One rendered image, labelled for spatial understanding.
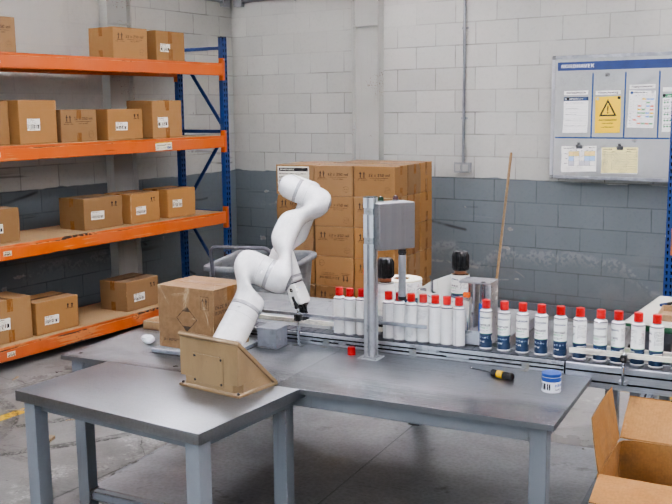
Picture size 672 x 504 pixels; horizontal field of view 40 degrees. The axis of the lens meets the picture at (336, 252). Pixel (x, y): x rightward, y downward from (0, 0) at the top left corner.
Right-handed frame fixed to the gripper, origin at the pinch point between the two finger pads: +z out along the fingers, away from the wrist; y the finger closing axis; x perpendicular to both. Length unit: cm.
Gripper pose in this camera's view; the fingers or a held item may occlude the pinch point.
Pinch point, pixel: (304, 315)
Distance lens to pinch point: 410.9
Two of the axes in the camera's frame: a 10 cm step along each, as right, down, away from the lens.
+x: -8.4, 2.8, 4.7
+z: 3.2, 9.5, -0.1
